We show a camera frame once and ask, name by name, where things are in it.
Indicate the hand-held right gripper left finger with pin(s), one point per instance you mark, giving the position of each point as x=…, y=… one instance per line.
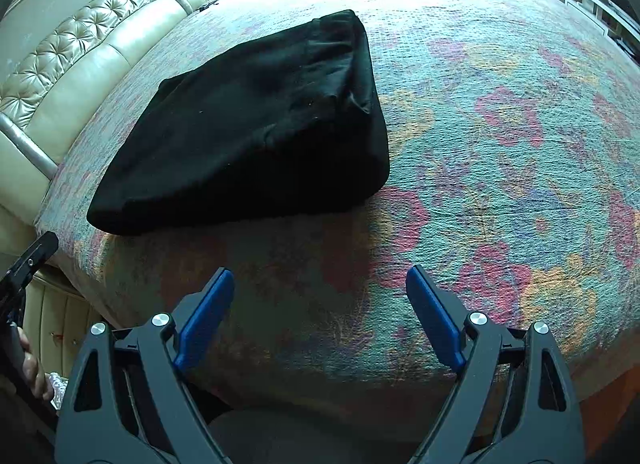
x=210, y=309

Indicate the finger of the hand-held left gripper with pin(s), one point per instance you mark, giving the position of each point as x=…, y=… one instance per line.
x=35, y=256

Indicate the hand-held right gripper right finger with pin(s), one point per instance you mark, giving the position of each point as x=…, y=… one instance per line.
x=435, y=314

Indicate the black pants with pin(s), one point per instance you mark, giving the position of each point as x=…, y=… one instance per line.
x=240, y=143

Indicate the person's left hand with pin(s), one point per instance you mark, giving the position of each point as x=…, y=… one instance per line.
x=39, y=369

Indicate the floral bed blanket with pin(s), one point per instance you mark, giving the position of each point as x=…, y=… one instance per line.
x=500, y=194

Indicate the beige tufted leather headboard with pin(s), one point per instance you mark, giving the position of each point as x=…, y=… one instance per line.
x=75, y=68

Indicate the white shelf unit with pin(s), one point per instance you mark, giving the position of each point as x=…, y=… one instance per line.
x=600, y=8

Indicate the beige padded bed frame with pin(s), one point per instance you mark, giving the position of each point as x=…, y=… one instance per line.
x=65, y=314

